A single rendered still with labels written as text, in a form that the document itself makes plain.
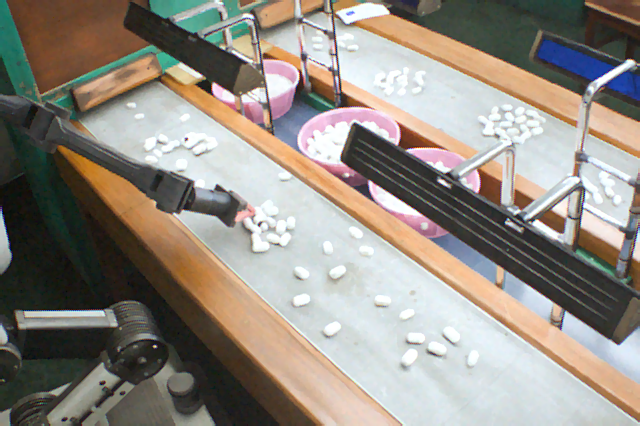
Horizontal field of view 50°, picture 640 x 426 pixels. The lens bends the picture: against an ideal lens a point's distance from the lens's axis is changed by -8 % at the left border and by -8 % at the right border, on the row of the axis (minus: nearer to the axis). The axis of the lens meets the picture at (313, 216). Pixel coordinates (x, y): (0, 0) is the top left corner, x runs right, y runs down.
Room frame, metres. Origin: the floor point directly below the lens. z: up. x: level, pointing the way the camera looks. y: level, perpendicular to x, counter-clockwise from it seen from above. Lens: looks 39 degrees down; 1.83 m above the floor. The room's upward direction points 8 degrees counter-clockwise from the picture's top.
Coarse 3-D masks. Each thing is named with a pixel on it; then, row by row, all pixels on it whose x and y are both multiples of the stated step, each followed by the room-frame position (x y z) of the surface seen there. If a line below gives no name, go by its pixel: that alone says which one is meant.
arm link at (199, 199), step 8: (192, 192) 1.27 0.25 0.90; (200, 192) 1.28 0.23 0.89; (208, 192) 1.29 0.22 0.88; (192, 200) 1.26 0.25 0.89; (200, 200) 1.26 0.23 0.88; (208, 200) 1.28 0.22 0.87; (184, 208) 1.26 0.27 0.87; (192, 208) 1.25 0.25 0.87; (200, 208) 1.26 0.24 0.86; (208, 208) 1.27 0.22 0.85
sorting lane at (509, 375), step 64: (128, 128) 1.86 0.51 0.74; (192, 128) 1.80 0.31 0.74; (256, 192) 1.45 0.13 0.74; (256, 256) 1.22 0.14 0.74; (320, 256) 1.19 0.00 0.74; (384, 256) 1.16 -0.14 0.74; (320, 320) 1.00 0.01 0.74; (384, 320) 0.98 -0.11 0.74; (448, 320) 0.95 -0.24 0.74; (384, 384) 0.82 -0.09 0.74; (448, 384) 0.79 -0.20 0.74; (512, 384) 0.77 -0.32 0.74; (576, 384) 0.74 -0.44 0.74
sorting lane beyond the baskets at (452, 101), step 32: (288, 32) 2.35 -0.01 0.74; (352, 32) 2.28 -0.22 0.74; (352, 64) 2.05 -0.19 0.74; (384, 64) 2.02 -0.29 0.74; (416, 64) 2.00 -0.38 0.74; (384, 96) 1.82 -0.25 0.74; (416, 96) 1.80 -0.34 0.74; (448, 96) 1.78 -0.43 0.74; (480, 96) 1.76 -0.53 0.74; (448, 128) 1.62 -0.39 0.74; (480, 128) 1.60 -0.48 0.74; (544, 128) 1.56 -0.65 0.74; (576, 128) 1.54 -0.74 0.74; (544, 160) 1.42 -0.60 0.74; (608, 160) 1.39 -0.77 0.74; (608, 224) 1.15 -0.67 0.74
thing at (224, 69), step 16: (128, 16) 1.91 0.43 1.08; (144, 16) 1.84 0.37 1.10; (160, 16) 1.79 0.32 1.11; (144, 32) 1.80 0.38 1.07; (160, 32) 1.74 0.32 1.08; (176, 32) 1.68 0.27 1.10; (160, 48) 1.72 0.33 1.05; (176, 48) 1.65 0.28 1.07; (192, 48) 1.60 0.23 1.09; (208, 48) 1.55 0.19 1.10; (192, 64) 1.57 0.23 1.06; (208, 64) 1.52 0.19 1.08; (224, 64) 1.47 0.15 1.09; (240, 64) 1.43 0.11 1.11; (224, 80) 1.45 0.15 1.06; (240, 80) 1.41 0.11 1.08; (256, 80) 1.43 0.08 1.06
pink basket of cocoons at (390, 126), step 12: (348, 108) 1.73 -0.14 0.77; (360, 108) 1.73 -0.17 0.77; (312, 120) 1.70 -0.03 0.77; (324, 120) 1.72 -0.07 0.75; (336, 120) 1.72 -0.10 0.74; (348, 120) 1.72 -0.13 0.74; (360, 120) 1.72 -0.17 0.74; (372, 120) 1.70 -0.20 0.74; (300, 132) 1.64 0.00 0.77; (312, 132) 1.68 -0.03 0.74; (396, 132) 1.60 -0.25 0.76; (300, 144) 1.59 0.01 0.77; (324, 168) 1.51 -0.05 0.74; (336, 168) 1.49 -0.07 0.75; (348, 168) 1.48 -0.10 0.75; (348, 180) 1.50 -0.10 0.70; (360, 180) 1.50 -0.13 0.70
